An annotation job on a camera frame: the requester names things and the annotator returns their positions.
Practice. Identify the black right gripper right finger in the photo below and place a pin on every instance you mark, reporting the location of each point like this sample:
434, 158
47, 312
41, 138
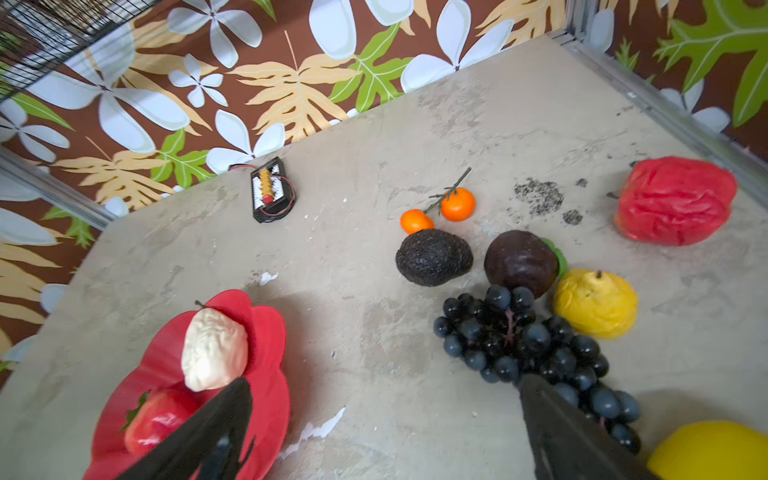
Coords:
565, 444

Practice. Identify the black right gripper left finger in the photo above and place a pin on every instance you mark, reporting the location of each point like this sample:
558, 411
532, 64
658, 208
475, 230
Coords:
208, 445

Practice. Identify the red apple with leaf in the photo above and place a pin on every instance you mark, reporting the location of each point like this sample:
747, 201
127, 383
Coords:
156, 416

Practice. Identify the dark avocado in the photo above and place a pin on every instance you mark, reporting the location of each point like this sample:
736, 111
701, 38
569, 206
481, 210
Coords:
432, 257

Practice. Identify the black grape bunch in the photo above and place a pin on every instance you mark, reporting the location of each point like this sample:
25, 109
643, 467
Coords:
502, 338

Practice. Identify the yellow lemon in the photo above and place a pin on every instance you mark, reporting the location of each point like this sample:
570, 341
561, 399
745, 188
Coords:
711, 450

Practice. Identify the yellow wrinkled pear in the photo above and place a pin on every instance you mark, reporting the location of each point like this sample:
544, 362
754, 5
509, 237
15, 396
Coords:
597, 303

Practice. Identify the dark purple mangosteen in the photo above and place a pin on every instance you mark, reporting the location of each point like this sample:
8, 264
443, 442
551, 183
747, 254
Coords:
519, 258

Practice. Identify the orange tangerines on twig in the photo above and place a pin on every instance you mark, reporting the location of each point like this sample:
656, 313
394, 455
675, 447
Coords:
455, 204

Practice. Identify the aluminium frame post back right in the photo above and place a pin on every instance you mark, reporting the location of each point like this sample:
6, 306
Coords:
749, 170

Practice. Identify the black wire basket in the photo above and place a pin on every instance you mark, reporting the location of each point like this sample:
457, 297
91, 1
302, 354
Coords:
39, 36

